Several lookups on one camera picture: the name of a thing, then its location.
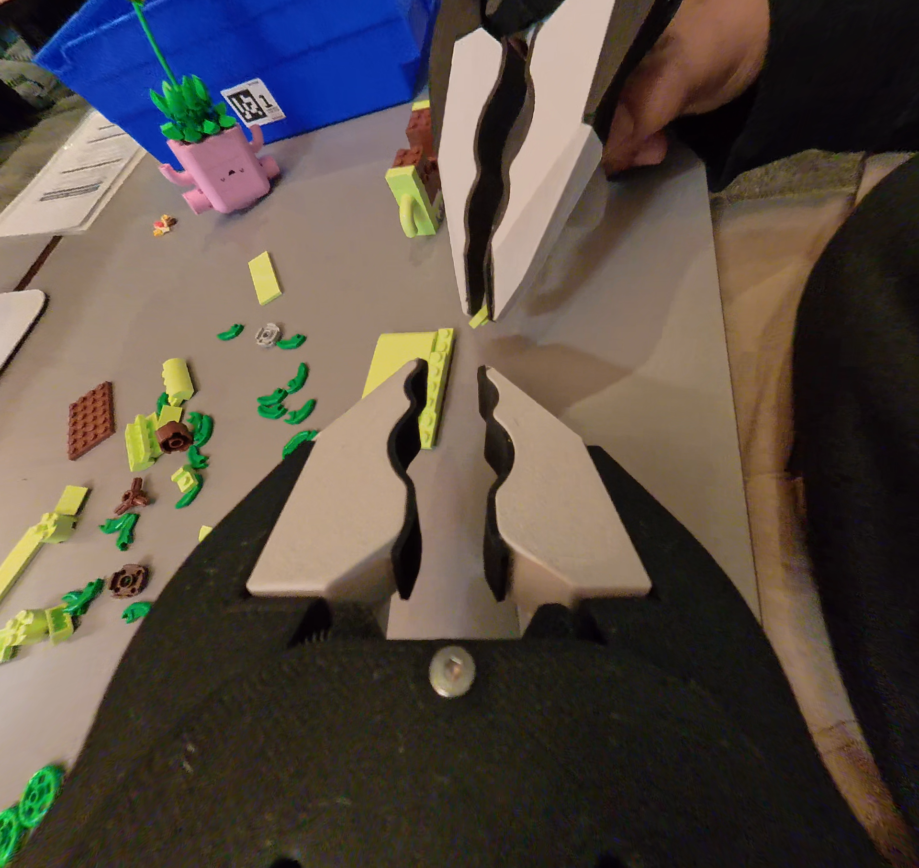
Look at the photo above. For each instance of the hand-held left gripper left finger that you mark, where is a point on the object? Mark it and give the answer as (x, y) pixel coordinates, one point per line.
(330, 523)

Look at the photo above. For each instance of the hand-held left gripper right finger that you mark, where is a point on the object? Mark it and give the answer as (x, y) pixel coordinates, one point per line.
(574, 523)

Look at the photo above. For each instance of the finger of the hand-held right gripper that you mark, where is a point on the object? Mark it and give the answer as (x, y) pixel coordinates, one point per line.
(459, 128)
(567, 92)

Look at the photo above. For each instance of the brown and lime brick assembly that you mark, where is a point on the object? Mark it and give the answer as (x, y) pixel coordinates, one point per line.
(391, 362)

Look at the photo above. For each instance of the small lime two-stud plate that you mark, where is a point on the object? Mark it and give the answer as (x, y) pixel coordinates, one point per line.
(479, 316)

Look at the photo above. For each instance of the person's right forearm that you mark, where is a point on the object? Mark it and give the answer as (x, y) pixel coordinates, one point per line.
(847, 35)

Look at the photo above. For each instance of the person's right hand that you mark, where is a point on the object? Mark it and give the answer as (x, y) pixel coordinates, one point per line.
(703, 56)

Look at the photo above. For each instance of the brown and lime trunk build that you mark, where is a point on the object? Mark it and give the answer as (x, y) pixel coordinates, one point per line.
(413, 193)

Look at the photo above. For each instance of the scatter of green leaf pieces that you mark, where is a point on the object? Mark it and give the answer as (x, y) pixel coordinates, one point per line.
(273, 401)

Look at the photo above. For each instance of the small lime stud piece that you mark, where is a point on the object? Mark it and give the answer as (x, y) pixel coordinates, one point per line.
(187, 479)

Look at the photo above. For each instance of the brown stump piece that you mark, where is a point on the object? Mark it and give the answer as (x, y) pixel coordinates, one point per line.
(174, 438)

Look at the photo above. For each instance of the small lime square tile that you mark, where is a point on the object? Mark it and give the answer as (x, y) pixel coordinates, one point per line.
(72, 500)
(169, 415)

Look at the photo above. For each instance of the grey round plate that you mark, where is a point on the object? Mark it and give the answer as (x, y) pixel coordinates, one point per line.
(267, 335)

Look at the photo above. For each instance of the blue bin with printed tag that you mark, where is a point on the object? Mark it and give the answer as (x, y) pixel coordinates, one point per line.
(287, 20)

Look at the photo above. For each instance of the stack of lime bricks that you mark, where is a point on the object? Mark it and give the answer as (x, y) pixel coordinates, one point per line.
(142, 441)

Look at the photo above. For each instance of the dark round plate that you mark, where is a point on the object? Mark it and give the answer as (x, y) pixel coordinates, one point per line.
(129, 581)

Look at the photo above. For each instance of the large lime half-round brick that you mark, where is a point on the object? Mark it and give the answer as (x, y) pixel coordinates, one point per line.
(177, 378)

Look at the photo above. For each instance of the pink toy figure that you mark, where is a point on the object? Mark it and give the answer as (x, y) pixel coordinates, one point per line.
(222, 171)

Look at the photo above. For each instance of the large brown studded plate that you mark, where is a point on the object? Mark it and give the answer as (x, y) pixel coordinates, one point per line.
(91, 420)

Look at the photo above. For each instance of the person's tan trousers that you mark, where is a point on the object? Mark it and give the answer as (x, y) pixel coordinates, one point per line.
(761, 308)

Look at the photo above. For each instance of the small lime slope piece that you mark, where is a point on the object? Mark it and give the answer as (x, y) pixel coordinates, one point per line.
(61, 624)

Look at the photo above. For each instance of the lime smooth tile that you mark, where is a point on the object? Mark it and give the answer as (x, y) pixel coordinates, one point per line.
(21, 559)

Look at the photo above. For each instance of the small orange flower piece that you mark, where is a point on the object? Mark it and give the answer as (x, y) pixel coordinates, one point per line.
(164, 225)

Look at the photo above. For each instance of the lime round brick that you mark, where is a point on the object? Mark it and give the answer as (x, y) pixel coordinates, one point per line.
(25, 627)

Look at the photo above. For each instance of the white stand base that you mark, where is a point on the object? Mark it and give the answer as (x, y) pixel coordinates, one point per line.
(18, 322)

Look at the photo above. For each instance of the printed paper sheet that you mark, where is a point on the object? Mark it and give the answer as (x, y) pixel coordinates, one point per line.
(72, 178)

